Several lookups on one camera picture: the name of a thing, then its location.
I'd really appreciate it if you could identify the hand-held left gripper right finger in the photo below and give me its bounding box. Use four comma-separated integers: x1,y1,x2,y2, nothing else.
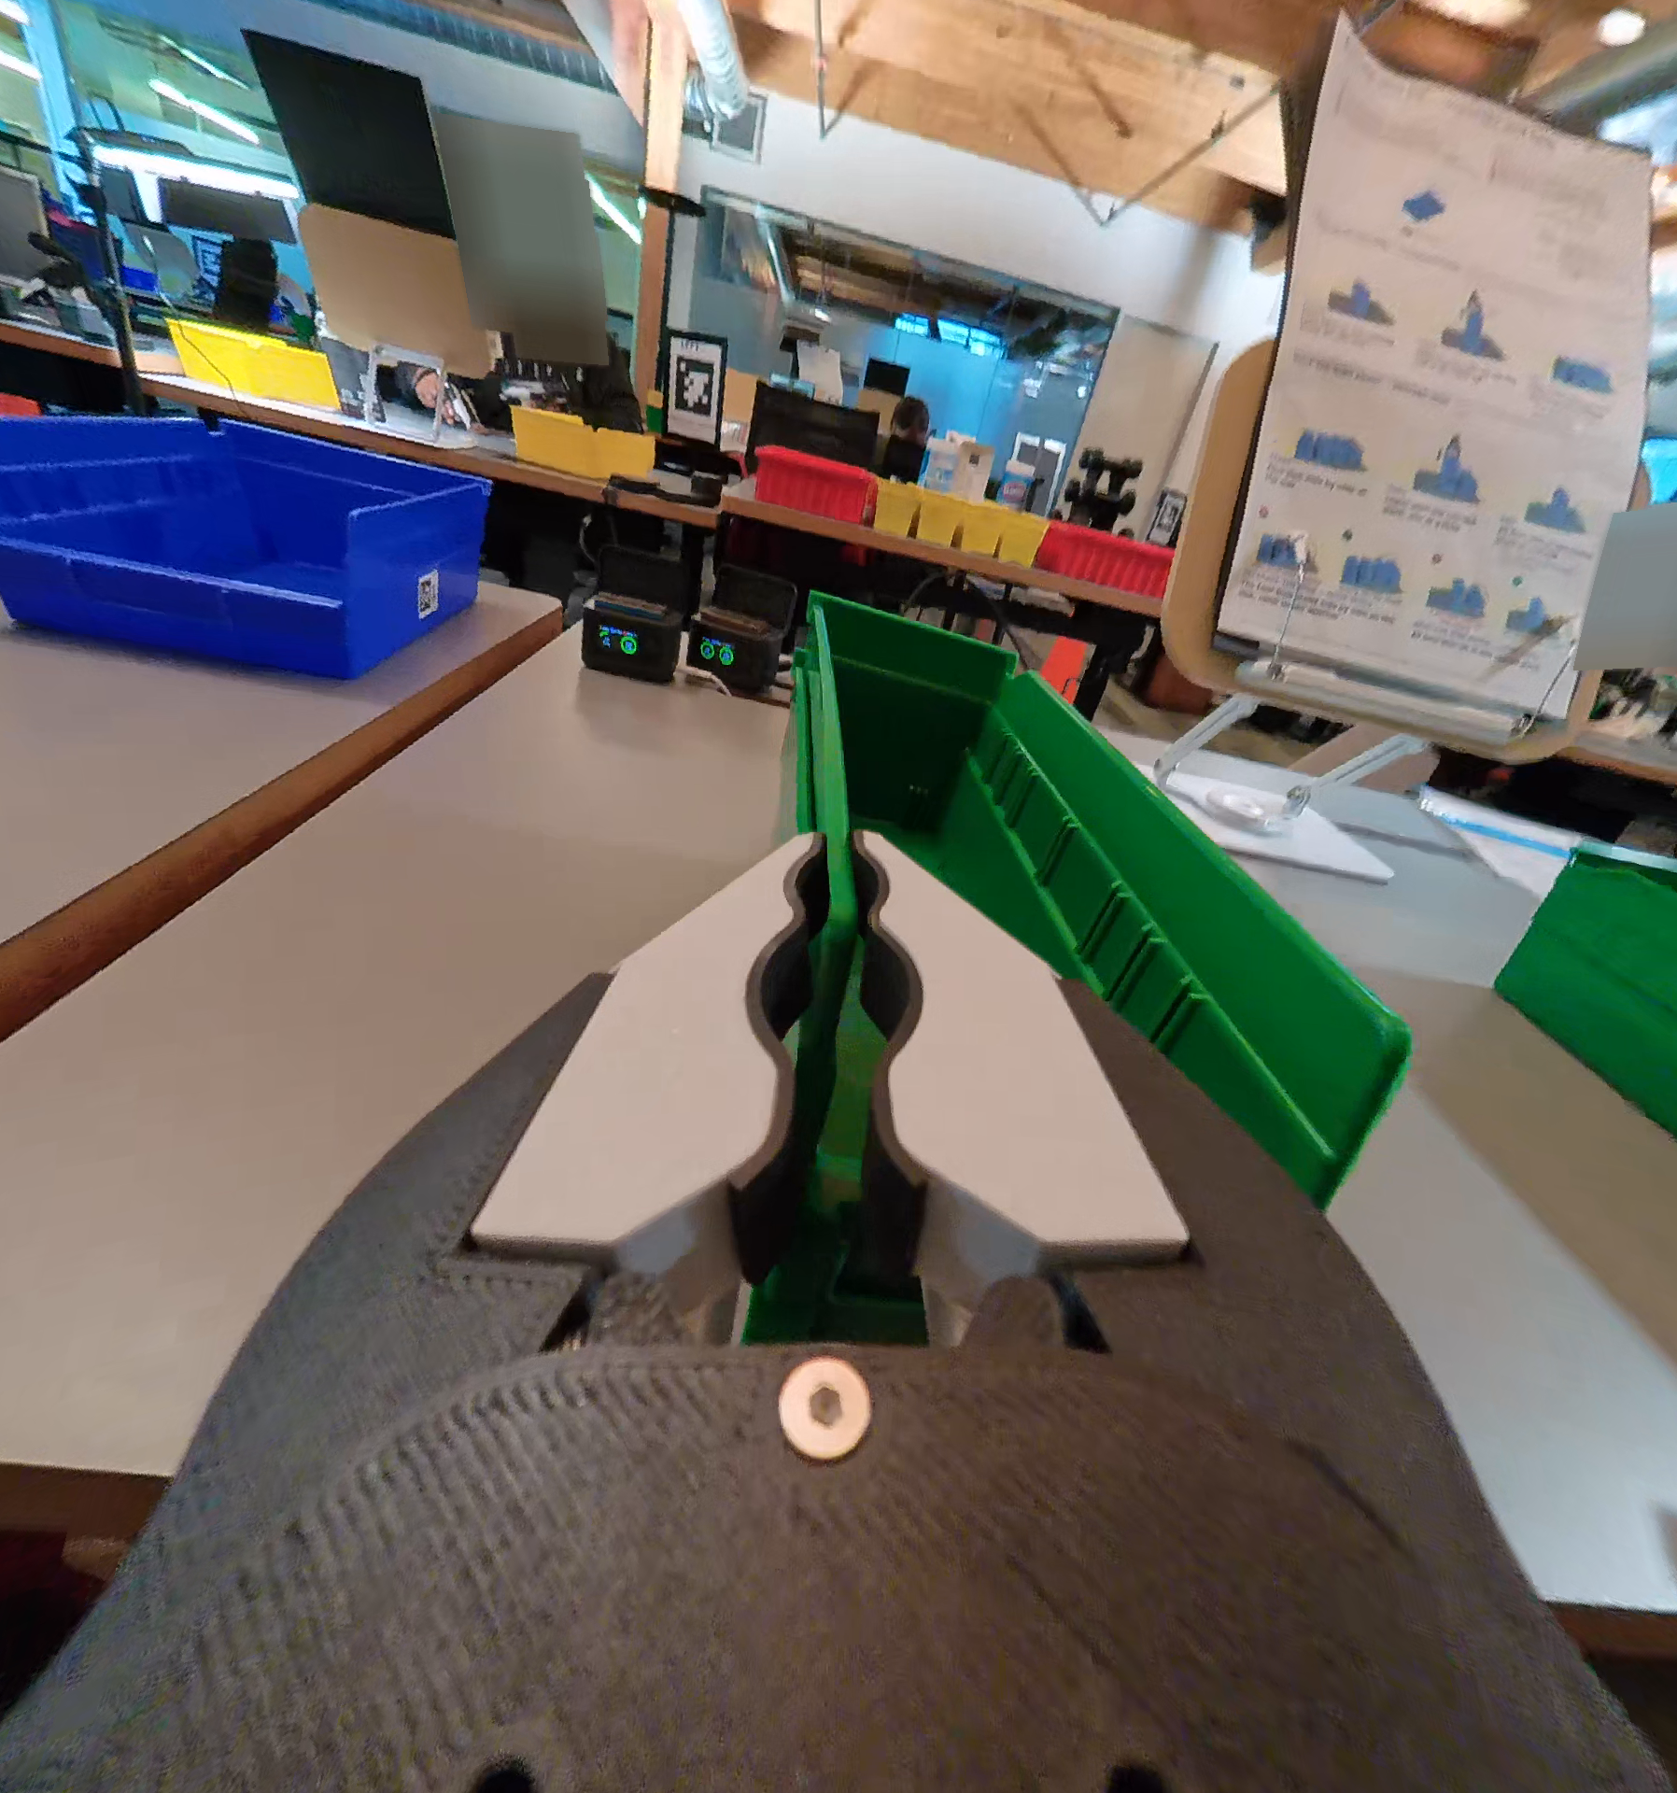
852,827,1194,1328

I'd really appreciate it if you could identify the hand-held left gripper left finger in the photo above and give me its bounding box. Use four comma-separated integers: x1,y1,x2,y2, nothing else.
468,833,829,1336

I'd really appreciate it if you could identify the green plastic bin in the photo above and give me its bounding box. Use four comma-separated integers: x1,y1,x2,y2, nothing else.
734,589,1415,1349
1493,839,1677,1186

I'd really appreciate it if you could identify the grey desk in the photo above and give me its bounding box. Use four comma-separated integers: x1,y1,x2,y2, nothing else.
0,567,565,1082
0,618,1677,1670

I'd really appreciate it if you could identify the white blue-edged paper sheet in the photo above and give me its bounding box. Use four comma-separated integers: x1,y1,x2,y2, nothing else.
1417,783,1586,901

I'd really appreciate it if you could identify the instruction sheet on stand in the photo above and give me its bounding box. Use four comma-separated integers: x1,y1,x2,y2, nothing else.
1149,14,1660,886

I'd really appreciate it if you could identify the red ribbed bin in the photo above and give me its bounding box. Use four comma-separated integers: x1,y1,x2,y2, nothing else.
755,447,879,525
1035,523,1176,602

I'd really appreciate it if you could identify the long wooden background table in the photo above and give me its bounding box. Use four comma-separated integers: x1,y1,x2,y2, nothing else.
718,484,1165,620
0,309,720,532

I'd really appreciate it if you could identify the black dumbbell rack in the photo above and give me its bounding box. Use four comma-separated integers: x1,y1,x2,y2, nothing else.
1062,449,1151,532

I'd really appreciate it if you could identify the blue plastic bin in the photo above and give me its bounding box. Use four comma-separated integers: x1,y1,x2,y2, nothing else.
0,414,493,684

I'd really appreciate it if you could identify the large yellow bin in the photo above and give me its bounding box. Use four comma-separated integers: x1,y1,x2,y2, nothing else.
167,321,340,412
509,406,658,482

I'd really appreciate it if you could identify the black desktop monitor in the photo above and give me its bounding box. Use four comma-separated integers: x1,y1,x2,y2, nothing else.
747,381,883,472

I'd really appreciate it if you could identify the black white marker sign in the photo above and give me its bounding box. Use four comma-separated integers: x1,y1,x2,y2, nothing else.
664,333,728,449

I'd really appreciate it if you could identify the clear acrylic sign holder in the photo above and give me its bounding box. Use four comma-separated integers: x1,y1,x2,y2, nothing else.
359,340,450,449

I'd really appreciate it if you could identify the printed instruction sheet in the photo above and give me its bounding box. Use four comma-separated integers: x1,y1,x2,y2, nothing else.
1213,14,1656,703

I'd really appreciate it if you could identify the beige background document stand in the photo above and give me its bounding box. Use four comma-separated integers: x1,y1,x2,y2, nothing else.
299,203,493,381

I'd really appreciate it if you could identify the black panel screen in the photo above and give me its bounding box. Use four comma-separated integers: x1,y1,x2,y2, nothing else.
243,32,454,241

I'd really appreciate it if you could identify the silver spiral ventilation duct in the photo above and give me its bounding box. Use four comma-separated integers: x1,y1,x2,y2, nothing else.
677,0,757,121

